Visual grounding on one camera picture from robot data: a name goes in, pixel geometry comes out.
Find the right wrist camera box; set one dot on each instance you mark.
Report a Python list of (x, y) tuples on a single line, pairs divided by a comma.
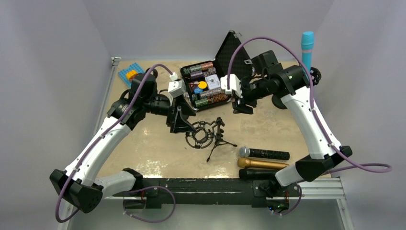
[(231, 85)]

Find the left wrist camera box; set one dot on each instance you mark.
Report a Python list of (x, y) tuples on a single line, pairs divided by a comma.
[(176, 89)]

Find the black poker chip case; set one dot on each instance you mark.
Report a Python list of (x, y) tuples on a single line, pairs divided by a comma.
[(219, 66)]

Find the yellow dealer chip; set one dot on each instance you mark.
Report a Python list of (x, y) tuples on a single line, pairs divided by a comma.
[(202, 85)]

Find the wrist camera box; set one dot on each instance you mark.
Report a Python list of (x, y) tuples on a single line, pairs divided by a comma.
[(176, 89), (231, 85)]

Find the silver-head black microphone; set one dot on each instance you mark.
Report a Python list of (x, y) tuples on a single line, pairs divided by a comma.
[(262, 153)]

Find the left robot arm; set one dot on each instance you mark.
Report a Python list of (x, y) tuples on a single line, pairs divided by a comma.
[(79, 183)]

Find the white playing card deck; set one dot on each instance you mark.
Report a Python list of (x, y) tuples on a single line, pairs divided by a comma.
[(213, 82)]

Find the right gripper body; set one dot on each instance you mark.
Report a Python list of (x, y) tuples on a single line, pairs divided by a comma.
[(254, 90)]

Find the blue microphone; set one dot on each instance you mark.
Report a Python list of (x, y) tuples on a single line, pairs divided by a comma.
[(307, 45)]

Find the shock-mount round-base stand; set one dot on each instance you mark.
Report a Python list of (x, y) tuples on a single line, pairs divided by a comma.
[(315, 76)]

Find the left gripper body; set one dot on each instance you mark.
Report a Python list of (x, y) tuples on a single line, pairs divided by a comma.
[(163, 106)]

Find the blue building baseplate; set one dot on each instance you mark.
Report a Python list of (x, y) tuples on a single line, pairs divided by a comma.
[(122, 73)]

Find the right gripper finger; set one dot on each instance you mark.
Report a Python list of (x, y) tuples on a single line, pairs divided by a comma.
[(242, 109), (237, 100)]

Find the red triangular token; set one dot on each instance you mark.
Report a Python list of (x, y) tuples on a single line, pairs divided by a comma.
[(194, 86)]

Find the black round-base mic stand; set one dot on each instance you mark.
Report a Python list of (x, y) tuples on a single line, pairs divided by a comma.
[(154, 73)]

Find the yellow orange toy brick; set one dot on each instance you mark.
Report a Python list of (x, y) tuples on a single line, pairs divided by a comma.
[(131, 74)]

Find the gold microphone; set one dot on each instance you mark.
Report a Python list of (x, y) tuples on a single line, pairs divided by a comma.
[(248, 163)]

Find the black microphone orange end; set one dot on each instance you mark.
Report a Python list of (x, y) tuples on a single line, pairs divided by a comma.
[(256, 174)]

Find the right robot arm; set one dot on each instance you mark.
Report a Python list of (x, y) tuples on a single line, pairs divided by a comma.
[(291, 86)]

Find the black tripod mic stand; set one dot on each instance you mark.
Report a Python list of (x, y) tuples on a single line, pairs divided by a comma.
[(205, 134)]

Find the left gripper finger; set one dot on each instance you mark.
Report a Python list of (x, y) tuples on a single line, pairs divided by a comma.
[(178, 123), (185, 108)]

